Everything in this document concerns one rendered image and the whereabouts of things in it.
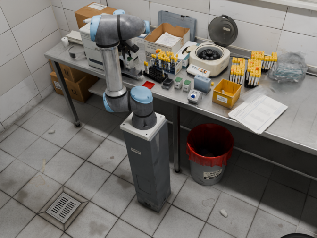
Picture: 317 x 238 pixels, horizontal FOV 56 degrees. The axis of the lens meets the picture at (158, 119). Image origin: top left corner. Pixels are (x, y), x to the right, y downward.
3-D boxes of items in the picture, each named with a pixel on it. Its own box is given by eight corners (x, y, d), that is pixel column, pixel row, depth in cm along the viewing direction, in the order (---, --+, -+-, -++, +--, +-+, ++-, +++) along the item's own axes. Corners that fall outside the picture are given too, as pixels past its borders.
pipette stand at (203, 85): (192, 90, 198) (193, 78, 190) (197, 84, 201) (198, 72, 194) (205, 95, 193) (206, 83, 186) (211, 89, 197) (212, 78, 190)
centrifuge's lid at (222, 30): (210, 11, 204) (216, 8, 209) (205, 45, 220) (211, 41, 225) (237, 20, 194) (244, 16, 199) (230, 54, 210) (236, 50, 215)
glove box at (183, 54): (173, 64, 219) (172, 53, 212) (187, 48, 233) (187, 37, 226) (188, 69, 214) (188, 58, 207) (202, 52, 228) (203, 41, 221)
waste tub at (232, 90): (211, 101, 189) (212, 89, 182) (221, 90, 196) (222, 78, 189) (230, 109, 183) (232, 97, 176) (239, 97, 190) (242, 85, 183)
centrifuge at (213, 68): (181, 72, 212) (181, 57, 204) (204, 52, 227) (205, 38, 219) (210, 84, 201) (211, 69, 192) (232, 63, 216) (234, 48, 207)
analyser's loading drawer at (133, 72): (114, 71, 214) (112, 65, 210) (119, 66, 218) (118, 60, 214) (137, 79, 206) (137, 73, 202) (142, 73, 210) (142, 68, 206)
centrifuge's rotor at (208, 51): (193, 61, 211) (194, 53, 206) (205, 51, 219) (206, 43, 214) (212, 69, 204) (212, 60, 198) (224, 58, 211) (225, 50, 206)
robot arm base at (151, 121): (144, 134, 169) (143, 122, 162) (126, 122, 177) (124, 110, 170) (162, 119, 177) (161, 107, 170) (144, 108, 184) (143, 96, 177)
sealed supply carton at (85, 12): (79, 31, 261) (73, 11, 248) (97, 20, 273) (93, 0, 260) (104, 42, 247) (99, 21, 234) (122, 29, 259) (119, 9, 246)
